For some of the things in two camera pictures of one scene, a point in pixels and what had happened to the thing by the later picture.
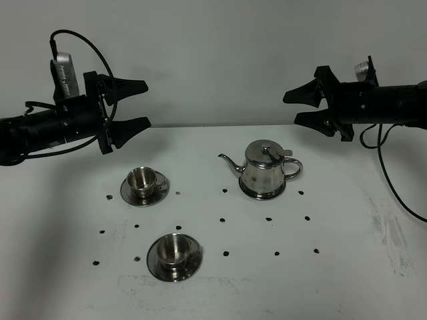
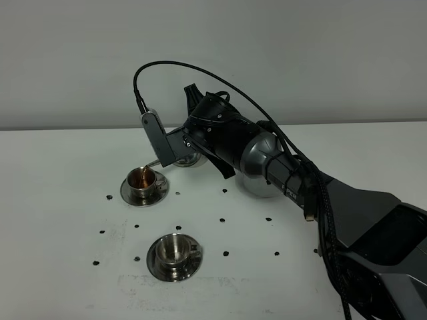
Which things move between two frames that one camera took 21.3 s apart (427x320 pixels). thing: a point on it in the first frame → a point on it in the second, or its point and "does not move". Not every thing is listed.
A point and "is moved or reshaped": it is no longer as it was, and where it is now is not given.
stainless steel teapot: (263, 175) is moved or reshaped
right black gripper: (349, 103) → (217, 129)
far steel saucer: (158, 195) does not move
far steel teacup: (143, 181) does not move
